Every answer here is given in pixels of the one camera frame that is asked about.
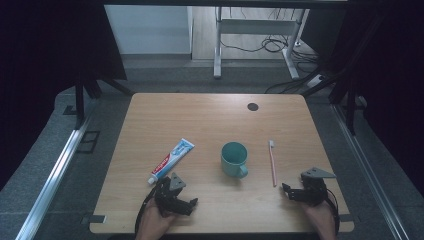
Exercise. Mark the person's left hand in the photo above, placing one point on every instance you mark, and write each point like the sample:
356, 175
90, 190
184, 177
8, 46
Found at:
153, 223

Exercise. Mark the black round table grommet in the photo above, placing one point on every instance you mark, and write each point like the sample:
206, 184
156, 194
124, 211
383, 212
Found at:
252, 106

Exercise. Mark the pink toothbrush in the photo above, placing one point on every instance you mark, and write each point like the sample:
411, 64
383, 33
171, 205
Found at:
273, 165

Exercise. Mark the teal cup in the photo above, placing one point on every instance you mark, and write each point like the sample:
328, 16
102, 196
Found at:
233, 161

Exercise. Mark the aluminium rail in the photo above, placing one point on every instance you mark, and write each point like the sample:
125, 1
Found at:
366, 173
50, 186

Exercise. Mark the dark curtain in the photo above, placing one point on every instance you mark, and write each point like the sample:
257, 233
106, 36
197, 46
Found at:
396, 83
40, 66

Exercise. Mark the white power strip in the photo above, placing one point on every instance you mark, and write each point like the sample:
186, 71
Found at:
315, 81

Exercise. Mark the black metal stand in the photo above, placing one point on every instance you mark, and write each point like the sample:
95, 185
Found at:
79, 103
350, 100

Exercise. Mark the toothpaste tube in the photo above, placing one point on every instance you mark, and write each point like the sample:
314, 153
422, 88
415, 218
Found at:
170, 160

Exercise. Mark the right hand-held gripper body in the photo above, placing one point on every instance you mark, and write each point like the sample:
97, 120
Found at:
315, 186

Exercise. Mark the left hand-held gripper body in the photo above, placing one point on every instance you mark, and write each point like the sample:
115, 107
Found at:
168, 193

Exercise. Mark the white desk frame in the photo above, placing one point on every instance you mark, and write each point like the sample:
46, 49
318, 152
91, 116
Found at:
217, 40

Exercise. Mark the black overhead beam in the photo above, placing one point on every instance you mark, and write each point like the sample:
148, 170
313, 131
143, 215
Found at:
216, 2

